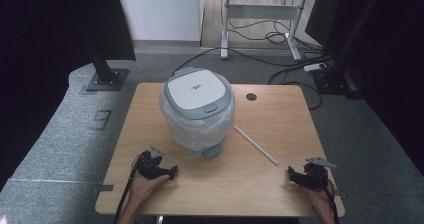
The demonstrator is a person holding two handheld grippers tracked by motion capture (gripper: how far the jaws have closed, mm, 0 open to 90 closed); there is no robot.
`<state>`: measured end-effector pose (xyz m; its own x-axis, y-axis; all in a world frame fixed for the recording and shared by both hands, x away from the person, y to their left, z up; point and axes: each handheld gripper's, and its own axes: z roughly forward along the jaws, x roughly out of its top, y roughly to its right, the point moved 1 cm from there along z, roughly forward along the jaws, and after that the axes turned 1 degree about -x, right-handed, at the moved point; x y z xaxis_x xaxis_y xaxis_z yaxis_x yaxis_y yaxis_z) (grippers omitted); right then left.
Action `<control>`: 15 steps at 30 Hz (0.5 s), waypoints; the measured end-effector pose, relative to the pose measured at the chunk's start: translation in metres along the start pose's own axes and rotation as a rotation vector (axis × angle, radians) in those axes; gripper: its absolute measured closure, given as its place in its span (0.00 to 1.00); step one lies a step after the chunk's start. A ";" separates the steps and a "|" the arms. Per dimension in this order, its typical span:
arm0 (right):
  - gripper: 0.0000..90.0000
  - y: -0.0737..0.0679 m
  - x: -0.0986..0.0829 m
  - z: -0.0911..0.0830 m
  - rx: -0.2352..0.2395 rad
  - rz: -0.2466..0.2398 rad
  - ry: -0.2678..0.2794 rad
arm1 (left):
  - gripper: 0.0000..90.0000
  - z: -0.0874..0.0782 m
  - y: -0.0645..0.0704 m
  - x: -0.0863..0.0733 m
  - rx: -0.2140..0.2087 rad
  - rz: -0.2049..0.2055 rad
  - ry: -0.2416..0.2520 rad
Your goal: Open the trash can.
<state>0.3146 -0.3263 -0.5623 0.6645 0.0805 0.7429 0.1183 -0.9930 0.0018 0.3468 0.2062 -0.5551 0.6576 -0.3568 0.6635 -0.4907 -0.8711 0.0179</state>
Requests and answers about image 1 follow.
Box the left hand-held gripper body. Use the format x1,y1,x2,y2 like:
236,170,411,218
135,146,168,180

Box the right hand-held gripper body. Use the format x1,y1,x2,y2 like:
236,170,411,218
302,156,338,190

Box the white paper straw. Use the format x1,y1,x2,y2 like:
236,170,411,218
233,124,280,167

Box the white grey pedal trash can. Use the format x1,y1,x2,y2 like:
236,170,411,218
158,66,236,159

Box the person's right hand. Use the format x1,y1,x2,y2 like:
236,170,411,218
301,180,336,216

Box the person's left hand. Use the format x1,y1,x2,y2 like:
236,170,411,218
127,155,171,206

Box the clear plastic trash bag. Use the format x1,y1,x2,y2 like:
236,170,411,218
158,83,236,154

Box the grey floor outlet plate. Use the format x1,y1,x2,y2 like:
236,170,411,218
90,109,113,132

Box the white power strip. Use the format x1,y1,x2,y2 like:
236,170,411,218
303,62,329,74

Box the black metal stand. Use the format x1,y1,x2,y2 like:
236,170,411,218
312,0,389,97

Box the black curtain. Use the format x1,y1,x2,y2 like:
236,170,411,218
0,0,137,190
328,0,424,169

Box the white panel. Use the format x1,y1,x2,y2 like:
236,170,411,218
114,0,205,43

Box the black computer tower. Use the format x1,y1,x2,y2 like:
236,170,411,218
304,0,345,49

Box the white-legged wooden desk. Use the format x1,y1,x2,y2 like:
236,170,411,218
213,0,345,62

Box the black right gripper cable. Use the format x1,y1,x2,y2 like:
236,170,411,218
316,173,341,224

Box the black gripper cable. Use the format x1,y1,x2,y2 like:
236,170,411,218
316,173,341,224
112,163,140,224

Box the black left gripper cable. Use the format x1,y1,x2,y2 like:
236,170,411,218
112,163,140,224

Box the looped black floor cable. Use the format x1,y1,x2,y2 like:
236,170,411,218
267,68,324,111

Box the black stand with base plate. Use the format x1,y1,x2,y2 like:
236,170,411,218
83,37,130,93

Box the long black floor cable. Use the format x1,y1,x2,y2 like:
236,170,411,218
171,46,332,77

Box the tangled black cables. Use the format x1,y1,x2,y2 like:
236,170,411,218
229,0,322,52

